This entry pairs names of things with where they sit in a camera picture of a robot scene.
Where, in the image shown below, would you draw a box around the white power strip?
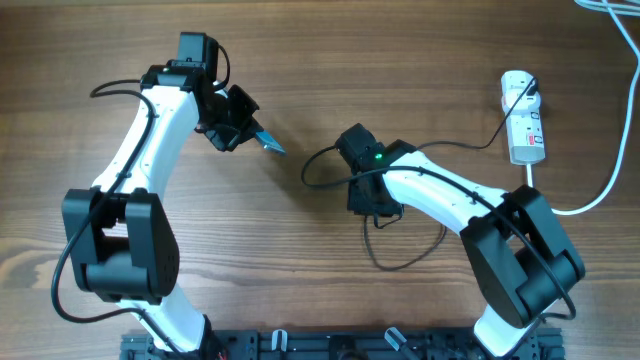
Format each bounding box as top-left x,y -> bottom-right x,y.
501,70 -> 546,165

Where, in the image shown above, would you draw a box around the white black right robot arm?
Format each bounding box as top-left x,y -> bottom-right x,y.
335,124 -> 585,358

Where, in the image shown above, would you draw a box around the white power strip cord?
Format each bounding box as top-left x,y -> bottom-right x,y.
525,0 -> 640,217

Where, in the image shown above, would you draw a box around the teal screen Galaxy smartphone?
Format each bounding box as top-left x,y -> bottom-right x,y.
255,130 -> 286,156

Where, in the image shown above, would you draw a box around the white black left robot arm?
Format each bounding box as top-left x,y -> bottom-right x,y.
51,32 -> 283,359

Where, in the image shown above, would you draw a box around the white cables at corner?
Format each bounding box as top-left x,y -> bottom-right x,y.
572,0 -> 640,19

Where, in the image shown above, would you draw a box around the black USB charging cable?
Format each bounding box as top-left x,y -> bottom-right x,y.
362,75 -> 540,273

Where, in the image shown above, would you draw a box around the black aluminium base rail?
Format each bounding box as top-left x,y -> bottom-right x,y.
119,328 -> 566,360

